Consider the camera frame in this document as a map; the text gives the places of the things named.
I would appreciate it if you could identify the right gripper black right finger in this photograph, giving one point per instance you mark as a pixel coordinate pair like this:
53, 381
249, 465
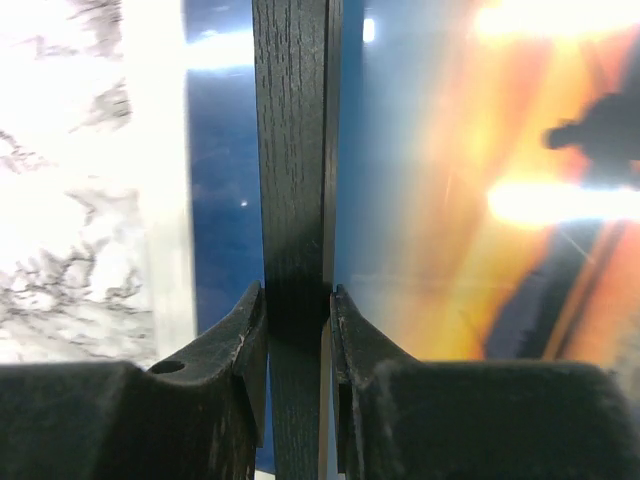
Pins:
401, 418

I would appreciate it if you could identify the black picture frame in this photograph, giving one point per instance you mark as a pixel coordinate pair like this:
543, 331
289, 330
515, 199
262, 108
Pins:
297, 49

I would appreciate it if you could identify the sunset fishing photo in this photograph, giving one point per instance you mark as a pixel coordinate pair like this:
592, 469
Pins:
487, 182

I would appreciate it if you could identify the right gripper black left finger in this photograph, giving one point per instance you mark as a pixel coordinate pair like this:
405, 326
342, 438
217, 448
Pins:
197, 414

